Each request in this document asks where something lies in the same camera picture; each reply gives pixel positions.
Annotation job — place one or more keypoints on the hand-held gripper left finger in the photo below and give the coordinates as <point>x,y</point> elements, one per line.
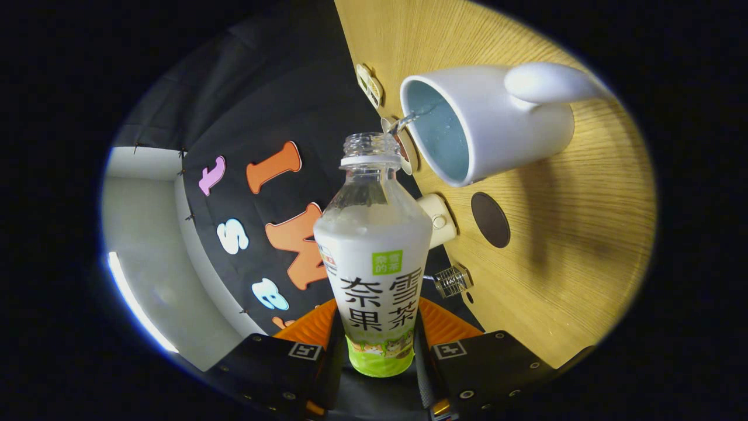
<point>334,374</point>

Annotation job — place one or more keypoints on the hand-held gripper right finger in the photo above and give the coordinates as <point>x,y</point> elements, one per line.
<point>422,374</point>

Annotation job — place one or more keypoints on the clear juice bottle white label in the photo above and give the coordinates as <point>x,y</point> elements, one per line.
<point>374,263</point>

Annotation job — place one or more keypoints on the dark brown round coaster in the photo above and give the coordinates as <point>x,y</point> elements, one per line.
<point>491,219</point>

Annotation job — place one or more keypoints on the white toaster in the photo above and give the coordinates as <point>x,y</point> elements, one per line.
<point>439,222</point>

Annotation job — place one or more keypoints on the wooden table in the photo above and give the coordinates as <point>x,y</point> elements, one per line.
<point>584,263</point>

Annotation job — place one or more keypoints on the round white plate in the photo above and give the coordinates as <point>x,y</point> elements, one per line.
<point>407,162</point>

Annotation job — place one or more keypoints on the divided white dish with beans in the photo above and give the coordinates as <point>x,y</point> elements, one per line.
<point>369,85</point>

